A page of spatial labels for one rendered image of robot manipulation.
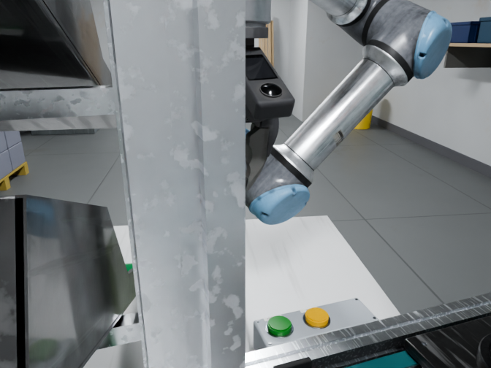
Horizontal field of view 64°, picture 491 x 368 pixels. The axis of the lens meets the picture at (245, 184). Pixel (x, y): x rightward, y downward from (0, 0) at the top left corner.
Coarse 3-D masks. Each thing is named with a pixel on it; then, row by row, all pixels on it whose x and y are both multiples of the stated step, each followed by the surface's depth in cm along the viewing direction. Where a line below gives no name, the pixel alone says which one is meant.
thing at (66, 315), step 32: (0, 224) 12; (32, 224) 13; (64, 224) 16; (96, 224) 21; (0, 256) 12; (32, 256) 13; (64, 256) 16; (96, 256) 21; (0, 288) 12; (32, 288) 13; (64, 288) 16; (96, 288) 21; (128, 288) 30; (0, 320) 12; (32, 320) 12; (64, 320) 15; (96, 320) 20; (0, 352) 12; (32, 352) 12; (64, 352) 15
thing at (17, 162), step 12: (0, 132) 391; (12, 132) 416; (0, 144) 390; (12, 144) 415; (0, 156) 388; (12, 156) 414; (24, 156) 442; (0, 168) 387; (12, 168) 413; (24, 168) 439; (0, 180) 385
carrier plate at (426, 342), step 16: (480, 320) 67; (416, 336) 64; (432, 336) 64; (448, 336) 64; (464, 336) 64; (480, 336) 64; (416, 352) 61; (432, 352) 60; (448, 352) 60; (464, 352) 60
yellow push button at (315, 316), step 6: (306, 312) 69; (312, 312) 69; (318, 312) 69; (324, 312) 69; (306, 318) 68; (312, 318) 67; (318, 318) 67; (324, 318) 67; (312, 324) 67; (318, 324) 67; (324, 324) 67
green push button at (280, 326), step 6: (270, 318) 67; (276, 318) 67; (282, 318) 67; (270, 324) 66; (276, 324) 66; (282, 324) 66; (288, 324) 66; (270, 330) 65; (276, 330) 65; (282, 330) 65; (288, 330) 65
